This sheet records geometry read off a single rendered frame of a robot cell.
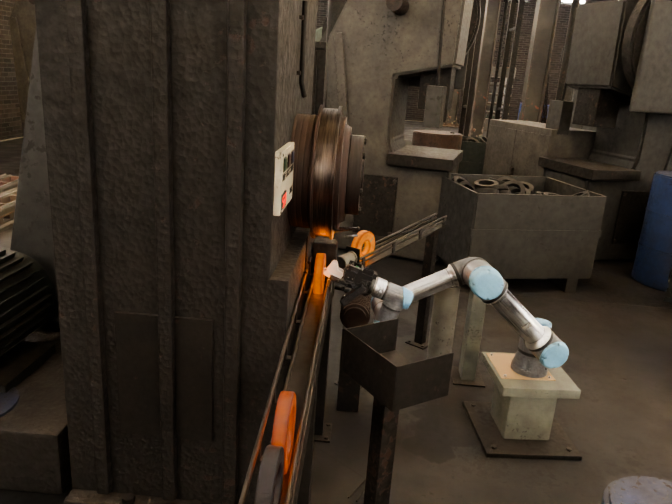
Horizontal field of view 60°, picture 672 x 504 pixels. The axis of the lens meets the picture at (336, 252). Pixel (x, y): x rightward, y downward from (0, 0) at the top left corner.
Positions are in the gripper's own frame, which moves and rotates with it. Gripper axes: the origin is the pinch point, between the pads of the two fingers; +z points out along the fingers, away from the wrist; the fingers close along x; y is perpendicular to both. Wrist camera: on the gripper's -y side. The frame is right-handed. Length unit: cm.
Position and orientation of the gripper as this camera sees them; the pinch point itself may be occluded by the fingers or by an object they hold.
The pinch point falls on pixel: (321, 270)
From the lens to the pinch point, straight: 218.7
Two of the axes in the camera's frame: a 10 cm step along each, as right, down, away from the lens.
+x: -0.6, 2.9, -9.6
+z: -9.3, -3.7, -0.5
